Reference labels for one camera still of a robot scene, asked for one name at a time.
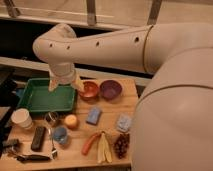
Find white paper cup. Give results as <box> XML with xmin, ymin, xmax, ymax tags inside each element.
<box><xmin>11</xmin><ymin>108</ymin><xmax>33</xmax><ymax>130</ymax></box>

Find orange bowl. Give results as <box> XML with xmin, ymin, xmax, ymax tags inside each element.
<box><xmin>78</xmin><ymin>81</ymin><xmax>99</xmax><ymax>100</ymax></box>

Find blue sponge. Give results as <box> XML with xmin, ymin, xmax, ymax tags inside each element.
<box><xmin>86</xmin><ymin>106</ymin><xmax>102</xmax><ymax>125</ymax></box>

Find metal fork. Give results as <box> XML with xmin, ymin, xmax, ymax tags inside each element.
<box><xmin>48</xmin><ymin>128</ymin><xmax>58</xmax><ymax>159</ymax></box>

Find dark red grapes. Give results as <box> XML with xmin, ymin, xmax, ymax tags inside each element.
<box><xmin>114</xmin><ymin>133</ymin><xmax>130</xmax><ymax>159</ymax></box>

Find blue plastic cup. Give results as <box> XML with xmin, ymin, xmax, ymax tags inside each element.
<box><xmin>52</xmin><ymin>126</ymin><xmax>68</xmax><ymax>145</ymax></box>

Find light blue cloth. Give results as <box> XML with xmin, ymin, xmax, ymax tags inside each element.
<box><xmin>116</xmin><ymin>114</ymin><xmax>132</xmax><ymax>133</ymax></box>

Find orange carrot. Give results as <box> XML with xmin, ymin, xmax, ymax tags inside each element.
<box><xmin>81</xmin><ymin>132</ymin><xmax>101</xmax><ymax>155</ymax></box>

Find black eraser block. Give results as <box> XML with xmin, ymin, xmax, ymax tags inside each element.
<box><xmin>31</xmin><ymin>126</ymin><xmax>46</xmax><ymax>151</ymax></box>

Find purple bowl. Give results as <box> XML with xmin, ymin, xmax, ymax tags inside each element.
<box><xmin>100</xmin><ymin>80</ymin><xmax>122</xmax><ymax>100</ymax></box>

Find green plastic tray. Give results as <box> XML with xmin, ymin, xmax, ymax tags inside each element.
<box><xmin>18</xmin><ymin>78</ymin><xmax>76</xmax><ymax>114</ymax></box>

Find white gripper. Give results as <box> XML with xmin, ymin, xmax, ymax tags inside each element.
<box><xmin>48</xmin><ymin>63</ymin><xmax>84</xmax><ymax>92</ymax></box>

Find small metal cup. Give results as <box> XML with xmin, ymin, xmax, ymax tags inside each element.
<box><xmin>44</xmin><ymin>112</ymin><xmax>59</xmax><ymax>127</ymax></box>

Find black handled tool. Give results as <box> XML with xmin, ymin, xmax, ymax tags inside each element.
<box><xmin>15</xmin><ymin>154</ymin><xmax>51</xmax><ymax>163</ymax></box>

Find yellow banana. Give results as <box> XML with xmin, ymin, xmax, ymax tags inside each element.
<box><xmin>97</xmin><ymin>132</ymin><xmax>112</xmax><ymax>163</ymax></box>

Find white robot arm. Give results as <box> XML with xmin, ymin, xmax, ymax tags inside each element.
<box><xmin>33</xmin><ymin>23</ymin><xmax>213</xmax><ymax>171</ymax></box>

